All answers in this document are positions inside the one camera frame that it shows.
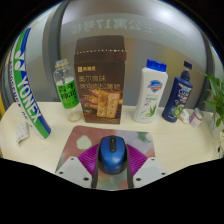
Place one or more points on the green potted plant white pot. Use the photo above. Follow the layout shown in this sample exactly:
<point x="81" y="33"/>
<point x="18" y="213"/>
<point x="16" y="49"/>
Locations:
<point x="216" y="103"/>

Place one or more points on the small white jar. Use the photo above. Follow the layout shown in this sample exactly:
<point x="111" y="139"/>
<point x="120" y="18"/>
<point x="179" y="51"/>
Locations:
<point x="196" y="118"/>

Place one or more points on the white lotion bottle blue cap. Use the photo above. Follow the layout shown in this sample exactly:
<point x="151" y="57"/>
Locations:
<point x="150" y="96"/>

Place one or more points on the crumpled white tissue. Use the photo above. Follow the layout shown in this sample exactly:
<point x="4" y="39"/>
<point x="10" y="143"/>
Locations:
<point x="184" y="116"/>

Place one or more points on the blue and black computer mouse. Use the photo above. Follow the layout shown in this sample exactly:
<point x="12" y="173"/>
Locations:
<point x="112" y="156"/>

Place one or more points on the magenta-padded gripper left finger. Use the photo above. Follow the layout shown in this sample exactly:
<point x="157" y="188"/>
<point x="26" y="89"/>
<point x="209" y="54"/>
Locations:
<point x="85" y="163"/>

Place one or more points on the dark blue shampoo bottle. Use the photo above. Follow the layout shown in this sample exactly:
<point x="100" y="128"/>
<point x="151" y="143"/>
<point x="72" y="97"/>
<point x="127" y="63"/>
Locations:
<point x="176" y="100"/>

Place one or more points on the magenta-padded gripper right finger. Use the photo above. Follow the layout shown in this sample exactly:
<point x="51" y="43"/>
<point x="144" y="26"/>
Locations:
<point x="140" y="165"/>

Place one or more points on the white and green shuttlecock tube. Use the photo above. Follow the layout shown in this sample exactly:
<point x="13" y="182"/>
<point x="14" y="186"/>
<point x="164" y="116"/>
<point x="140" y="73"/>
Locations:
<point x="28" y="93"/>

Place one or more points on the clear bottle with green label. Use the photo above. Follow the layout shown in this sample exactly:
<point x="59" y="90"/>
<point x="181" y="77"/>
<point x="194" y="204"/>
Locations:
<point x="68" y="93"/>

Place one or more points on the floral pastel mouse pad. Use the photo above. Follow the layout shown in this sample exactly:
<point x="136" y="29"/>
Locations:
<point x="83" y="138"/>

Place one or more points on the brown cracker box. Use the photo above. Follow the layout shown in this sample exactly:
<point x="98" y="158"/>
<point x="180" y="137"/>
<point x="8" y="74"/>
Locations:
<point x="100" y="86"/>

